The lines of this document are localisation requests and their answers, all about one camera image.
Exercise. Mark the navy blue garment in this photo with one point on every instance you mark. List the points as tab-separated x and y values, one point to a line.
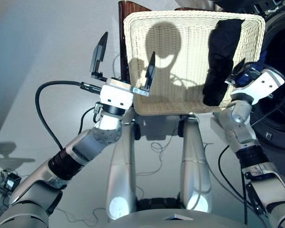
250	73

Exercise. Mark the pale woven laundry basket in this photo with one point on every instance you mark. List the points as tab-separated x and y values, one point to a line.
194	42

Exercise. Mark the grey washing machine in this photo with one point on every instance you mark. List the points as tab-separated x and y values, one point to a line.
280	35

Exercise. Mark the black garment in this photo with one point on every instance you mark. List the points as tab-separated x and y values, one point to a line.
221	66

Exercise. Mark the dark brown wooden stool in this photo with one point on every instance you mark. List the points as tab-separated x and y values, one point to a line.
124	35

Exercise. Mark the silver robot leg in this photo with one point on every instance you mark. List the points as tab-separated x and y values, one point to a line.
194	166
121	171

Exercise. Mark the black flat stand base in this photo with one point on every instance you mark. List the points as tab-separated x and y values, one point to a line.
9	152

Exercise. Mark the silver robot torso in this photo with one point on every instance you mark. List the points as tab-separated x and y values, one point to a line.
180	219

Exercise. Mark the black power adapter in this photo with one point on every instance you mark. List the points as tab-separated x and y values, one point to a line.
12	181

